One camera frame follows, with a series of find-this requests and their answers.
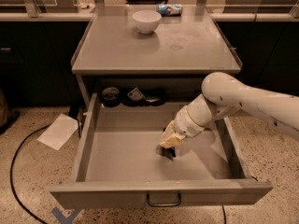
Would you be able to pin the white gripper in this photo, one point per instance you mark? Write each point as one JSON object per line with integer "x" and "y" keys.
{"x": 186, "y": 124}

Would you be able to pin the black rxbar chocolate wrapper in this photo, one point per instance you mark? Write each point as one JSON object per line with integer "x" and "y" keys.
{"x": 169, "y": 153}

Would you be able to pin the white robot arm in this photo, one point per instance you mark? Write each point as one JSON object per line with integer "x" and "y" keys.
{"x": 221, "y": 96}

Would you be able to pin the open grey top drawer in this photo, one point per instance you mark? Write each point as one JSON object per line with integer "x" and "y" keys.
{"x": 117, "y": 164}

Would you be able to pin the grey cabinet with top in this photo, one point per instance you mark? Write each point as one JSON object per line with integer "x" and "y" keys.
{"x": 175, "y": 57}

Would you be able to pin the black items with label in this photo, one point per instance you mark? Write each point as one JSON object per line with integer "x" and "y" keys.
{"x": 136, "y": 97}

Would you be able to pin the black tape roll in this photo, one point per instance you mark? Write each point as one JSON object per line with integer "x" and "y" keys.
{"x": 110, "y": 96}

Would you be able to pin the white paper sheet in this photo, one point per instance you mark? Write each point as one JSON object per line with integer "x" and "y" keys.
{"x": 58, "y": 132}

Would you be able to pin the white ceramic bowl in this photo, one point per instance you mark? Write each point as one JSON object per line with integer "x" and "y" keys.
{"x": 146, "y": 21}

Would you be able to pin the blue white snack packet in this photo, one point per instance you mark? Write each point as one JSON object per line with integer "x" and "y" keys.
{"x": 169, "y": 10}

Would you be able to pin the black metal drawer handle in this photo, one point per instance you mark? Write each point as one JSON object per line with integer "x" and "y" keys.
{"x": 164, "y": 200}

